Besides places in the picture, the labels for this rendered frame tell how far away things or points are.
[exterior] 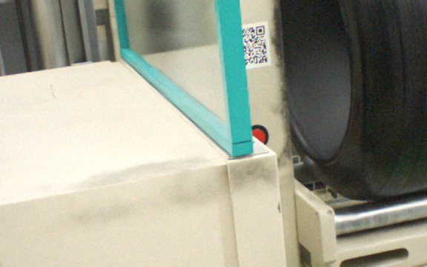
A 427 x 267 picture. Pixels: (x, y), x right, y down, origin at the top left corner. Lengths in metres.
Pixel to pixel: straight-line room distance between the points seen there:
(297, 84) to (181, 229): 1.18
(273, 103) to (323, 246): 0.26
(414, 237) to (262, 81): 0.38
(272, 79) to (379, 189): 0.26
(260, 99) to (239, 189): 0.79
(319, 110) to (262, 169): 1.16
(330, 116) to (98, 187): 1.22
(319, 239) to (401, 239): 0.16
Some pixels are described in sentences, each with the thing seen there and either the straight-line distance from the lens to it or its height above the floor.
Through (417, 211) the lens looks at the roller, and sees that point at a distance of 1.63.
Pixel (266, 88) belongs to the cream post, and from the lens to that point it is 1.55.
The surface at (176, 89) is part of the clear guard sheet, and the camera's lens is 0.97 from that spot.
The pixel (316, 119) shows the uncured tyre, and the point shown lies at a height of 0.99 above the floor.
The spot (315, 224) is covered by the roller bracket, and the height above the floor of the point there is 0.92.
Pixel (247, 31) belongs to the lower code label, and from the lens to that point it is 1.52.
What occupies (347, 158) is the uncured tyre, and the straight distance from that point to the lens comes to 1.55.
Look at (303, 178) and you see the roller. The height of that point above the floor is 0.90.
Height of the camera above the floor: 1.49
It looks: 16 degrees down
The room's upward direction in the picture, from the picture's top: 6 degrees counter-clockwise
